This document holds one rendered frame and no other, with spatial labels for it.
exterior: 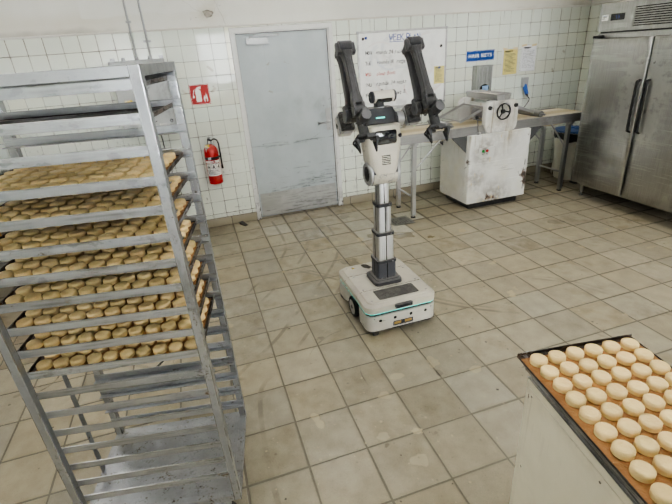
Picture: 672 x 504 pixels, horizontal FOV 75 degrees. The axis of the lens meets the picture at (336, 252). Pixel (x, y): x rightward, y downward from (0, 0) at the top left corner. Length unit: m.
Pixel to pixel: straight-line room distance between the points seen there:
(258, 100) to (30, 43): 2.13
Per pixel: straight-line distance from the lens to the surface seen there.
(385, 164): 2.87
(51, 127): 1.47
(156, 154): 1.36
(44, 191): 1.53
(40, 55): 5.23
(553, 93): 6.97
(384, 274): 3.16
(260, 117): 5.20
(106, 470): 2.46
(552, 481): 1.63
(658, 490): 1.26
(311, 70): 5.30
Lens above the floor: 1.82
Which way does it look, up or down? 25 degrees down
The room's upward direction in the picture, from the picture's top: 4 degrees counter-clockwise
